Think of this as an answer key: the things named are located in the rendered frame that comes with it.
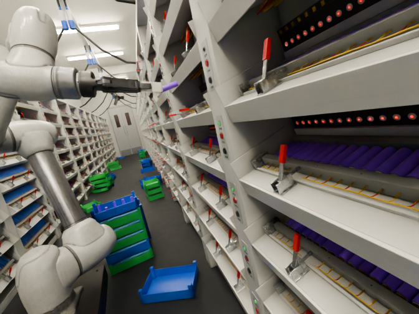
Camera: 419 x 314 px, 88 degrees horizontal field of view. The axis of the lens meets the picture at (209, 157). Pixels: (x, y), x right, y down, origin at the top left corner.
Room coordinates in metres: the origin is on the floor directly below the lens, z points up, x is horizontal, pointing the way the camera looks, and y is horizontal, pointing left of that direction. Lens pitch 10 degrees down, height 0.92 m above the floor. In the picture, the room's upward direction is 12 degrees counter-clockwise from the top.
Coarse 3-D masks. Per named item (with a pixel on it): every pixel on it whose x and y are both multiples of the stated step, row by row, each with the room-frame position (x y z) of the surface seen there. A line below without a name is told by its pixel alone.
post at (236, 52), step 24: (192, 0) 0.62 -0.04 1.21; (240, 24) 0.57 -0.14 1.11; (264, 24) 0.59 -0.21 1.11; (216, 48) 0.55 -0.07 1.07; (240, 48) 0.57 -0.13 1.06; (216, 72) 0.55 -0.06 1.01; (240, 72) 0.57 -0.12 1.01; (216, 96) 0.58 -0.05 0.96; (264, 120) 0.58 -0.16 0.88; (288, 120) 0.60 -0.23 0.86; (240, 144) 0.56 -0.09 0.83; (240, 192) 0.55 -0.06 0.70; (240, 240) 0.63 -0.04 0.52; (264, 264) 0.56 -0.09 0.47; (264, 312) 0.55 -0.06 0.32
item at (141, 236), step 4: (144, 228) 1.48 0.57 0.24; (144, 232) 1.47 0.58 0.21; (132, 236) 1.44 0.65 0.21; (136, 236) 1.45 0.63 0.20; (140, 236) 1.46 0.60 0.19; (144, 236) 1.47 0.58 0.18; (120, 240) 1.41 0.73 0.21; (124, 240) 1.42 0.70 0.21; (128, 240) 1.43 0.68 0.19; (132, 240) 1.44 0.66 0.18; (136, 240) 1.45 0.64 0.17; (116, 244) 1.40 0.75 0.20; (120, 244) 1.41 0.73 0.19; (124, 244) 1.42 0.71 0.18; (128, 244) 1.43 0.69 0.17; (116, 248) 1.39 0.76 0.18; (120, 248) 1.40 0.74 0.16
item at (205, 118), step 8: (208, 96) 0.64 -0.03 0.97; (192, 104) 1.25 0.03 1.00; (208, 104) 0.64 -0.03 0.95; (176, 112) 1.22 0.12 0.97; (208, 112) 0.67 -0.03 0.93; (176, 120) 1.20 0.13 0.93; (184, 120) 1.03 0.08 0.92; (192, 120) 0.90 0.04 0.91; (200, 120) 0.80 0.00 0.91; (208, 120) 0.71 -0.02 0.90
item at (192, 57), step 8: (192, 24) 0.64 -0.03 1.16; (192, 48) 0.69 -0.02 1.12; (184, 56) 0.82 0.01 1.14; (192, 56) 0.73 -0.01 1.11; (200, 56) 0.67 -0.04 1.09; (184, 64) 0.83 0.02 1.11; (192, 64) 0.76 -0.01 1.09; (200, 64) 1.06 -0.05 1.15; (176, 72) 0.96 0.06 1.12; (184, 72) 0.87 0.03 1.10; (192, 72) 1.18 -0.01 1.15; (200, 72) 1.19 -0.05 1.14; (168, 80) 1.22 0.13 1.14; (176, 80) 1.02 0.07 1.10
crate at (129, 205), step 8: (120, 200) 1.62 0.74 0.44; (128, 200) 1.64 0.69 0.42; (136, 200) 1.48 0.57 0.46; (96, 208) 1.54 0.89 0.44; (104, 208) 1.57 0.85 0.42; (112, 208) 1.42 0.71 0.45; (120, 208) 1.43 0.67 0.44; (128, 208) 1.45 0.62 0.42; (96, 216) 1.37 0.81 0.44; (104, 216) 1.39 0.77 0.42; (112, 216) 1.41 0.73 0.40
